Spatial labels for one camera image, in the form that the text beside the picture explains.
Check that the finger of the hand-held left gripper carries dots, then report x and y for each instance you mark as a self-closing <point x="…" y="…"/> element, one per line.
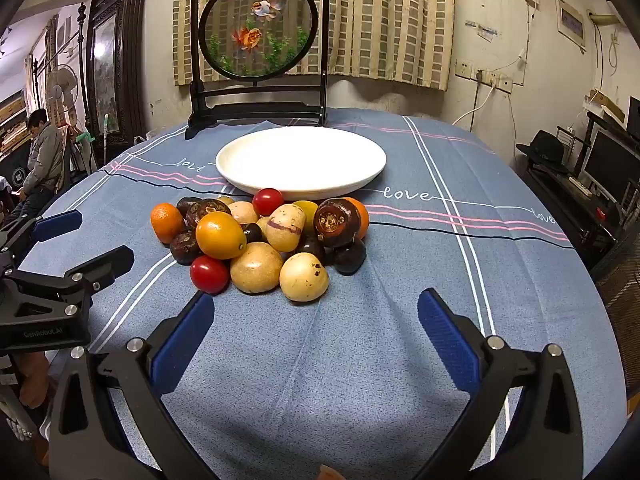
<point x="102" y="265"/>
<point x="57" y="225"/>

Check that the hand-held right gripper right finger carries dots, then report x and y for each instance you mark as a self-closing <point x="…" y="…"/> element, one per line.
<point x="447" y="340"/>

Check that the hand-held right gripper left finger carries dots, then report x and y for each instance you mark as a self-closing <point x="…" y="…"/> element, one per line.
<point x="182" y="340"/>

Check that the red cherry tomato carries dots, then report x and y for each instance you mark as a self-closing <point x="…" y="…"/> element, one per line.
<point x="209" y="274"/>
<point x="268" y="201"/>

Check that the orange mandarin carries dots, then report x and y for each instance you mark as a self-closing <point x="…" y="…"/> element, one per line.
<point x="166" y="222"/>
<point x="362" y="217"/>

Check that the tan round fruit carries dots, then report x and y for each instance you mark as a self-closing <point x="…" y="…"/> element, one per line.
<point x="242" y="212"/>
<point x="256" y="269"/>
<point x="303" y="277"/>

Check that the yellow-orange oval fruit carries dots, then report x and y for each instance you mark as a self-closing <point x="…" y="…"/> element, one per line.
<point x="220" y="236"/>

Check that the purple striped pepino melon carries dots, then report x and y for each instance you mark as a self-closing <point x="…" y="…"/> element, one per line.
<point x="286" y="230"/>

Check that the large dark water chestnut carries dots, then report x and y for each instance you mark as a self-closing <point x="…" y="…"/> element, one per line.
<point x="336" y="222"/>

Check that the white round plate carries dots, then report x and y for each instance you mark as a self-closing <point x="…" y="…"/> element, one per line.
<point x="300" y="160"/>

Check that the green plastic object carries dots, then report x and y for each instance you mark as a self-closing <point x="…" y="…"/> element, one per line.
<point x="85" y="137"/>

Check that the blue plaid tablecloth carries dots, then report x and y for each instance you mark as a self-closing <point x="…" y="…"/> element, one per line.
<point x="350" y="360"/>

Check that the white standing fan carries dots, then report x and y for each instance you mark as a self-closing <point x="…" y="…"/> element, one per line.
<point x="60" y="85"/>

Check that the dark wood framed painting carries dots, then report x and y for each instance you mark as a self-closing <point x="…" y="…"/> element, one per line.
<point x="107" y="75"/>

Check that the black desk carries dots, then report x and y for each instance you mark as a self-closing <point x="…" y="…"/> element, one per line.
<point x="565" y="210"/>

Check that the black hat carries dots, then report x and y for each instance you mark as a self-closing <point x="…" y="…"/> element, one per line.
<point x="545" y="147"/>

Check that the black monitor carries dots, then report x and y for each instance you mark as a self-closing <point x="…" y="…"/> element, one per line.
<point x="612" y="160"/>

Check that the goldfish screen ornament black stand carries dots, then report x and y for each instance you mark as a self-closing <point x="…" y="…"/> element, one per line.
<point x="260" y="25"/>

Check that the beige checked curtain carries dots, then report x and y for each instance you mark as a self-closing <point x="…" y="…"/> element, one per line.
<point x="390" y="20"/>

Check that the wide white wall socket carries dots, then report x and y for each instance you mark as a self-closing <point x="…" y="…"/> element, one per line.
<point x="495" y="80"/>

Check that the small white wall socket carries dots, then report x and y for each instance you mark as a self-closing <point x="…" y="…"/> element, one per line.
<point x="465" y="68"/>

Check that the framed wall notice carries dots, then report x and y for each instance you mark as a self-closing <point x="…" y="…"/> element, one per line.
<point x="571" y="22"/>

